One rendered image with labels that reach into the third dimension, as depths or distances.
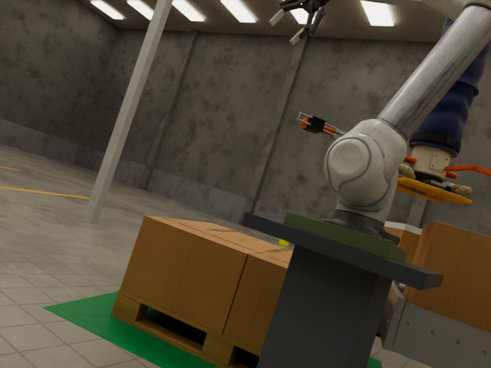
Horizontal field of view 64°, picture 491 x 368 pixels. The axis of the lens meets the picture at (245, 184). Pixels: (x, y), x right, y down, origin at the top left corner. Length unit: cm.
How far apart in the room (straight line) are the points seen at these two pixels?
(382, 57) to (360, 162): 1202
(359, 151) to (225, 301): 119
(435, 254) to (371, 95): 1083
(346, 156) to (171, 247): 127
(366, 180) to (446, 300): 97
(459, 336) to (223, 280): 101
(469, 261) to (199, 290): 120
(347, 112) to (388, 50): 212
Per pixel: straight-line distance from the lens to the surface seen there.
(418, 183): 190
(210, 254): 198
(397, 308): 172
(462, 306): 189
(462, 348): 177
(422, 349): 175
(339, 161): 101
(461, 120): 210
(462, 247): 188
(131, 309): 220
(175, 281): 207
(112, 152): 479
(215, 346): 203
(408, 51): 1288
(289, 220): 117
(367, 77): 1280
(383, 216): 125
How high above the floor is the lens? 78
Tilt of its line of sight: 2 degrees up
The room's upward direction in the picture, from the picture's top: 18 degrees clockwise
